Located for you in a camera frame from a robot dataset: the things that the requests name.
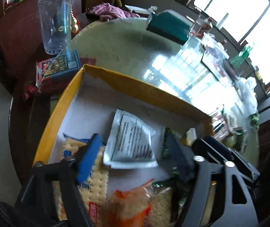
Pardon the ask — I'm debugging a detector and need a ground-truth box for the silver foil snack bag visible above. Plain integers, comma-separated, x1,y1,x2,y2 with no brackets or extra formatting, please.
103,109,158,170

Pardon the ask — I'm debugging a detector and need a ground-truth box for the red orange cracker pack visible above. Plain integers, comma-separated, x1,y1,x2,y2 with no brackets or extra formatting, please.
106,180,173,226

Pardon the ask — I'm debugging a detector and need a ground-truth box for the yellow cardboard tray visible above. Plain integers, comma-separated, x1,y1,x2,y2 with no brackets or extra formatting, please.
34,65,213,226

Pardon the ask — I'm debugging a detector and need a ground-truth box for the blue red card box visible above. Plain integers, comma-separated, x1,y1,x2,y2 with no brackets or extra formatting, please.
36,51,82,87

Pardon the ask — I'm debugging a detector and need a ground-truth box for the blue white cracker pack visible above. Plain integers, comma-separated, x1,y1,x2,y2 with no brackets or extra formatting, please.
61,134,109,226

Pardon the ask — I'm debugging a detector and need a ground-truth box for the teal tissue box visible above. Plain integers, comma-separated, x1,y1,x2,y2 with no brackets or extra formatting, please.
146,9,193,45

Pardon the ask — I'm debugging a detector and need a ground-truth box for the pink cloth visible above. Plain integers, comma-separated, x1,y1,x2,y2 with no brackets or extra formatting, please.
86,3,140,22

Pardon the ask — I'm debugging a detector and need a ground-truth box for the clear plastic food container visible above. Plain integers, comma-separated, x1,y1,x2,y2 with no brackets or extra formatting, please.
200,33,229,68

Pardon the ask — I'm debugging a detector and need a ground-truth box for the clear plastic cup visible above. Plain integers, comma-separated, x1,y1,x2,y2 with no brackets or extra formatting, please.
37,0,71,55

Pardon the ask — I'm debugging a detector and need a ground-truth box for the green vegetable bundle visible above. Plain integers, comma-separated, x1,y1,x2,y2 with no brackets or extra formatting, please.
248,112,260,131

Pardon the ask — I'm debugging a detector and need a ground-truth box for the red label bottle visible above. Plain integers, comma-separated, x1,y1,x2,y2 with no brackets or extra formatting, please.
189,17,213,39

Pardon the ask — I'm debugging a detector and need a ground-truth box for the white plastic bag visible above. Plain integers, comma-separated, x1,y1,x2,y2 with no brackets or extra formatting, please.
236,76,258,115

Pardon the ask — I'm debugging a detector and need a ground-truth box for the green plastic bottle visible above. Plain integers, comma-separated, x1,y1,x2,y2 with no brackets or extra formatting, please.
229,44,253,69

